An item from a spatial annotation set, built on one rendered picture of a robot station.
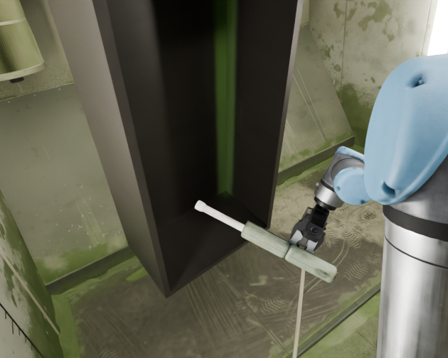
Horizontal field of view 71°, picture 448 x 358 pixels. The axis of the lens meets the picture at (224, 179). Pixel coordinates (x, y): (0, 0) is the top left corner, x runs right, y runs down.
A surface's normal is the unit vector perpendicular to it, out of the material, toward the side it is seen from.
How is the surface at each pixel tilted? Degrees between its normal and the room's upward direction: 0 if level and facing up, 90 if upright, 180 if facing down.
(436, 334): 74
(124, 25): 102
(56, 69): 90
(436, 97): 43
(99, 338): 0
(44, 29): 90
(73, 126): 57
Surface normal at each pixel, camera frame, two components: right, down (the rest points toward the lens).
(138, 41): 0.63, 0.52
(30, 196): 0.38, -0.13
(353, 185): -0.30, 0.32
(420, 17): -0.84, 0.38
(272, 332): -0.13, -0.84
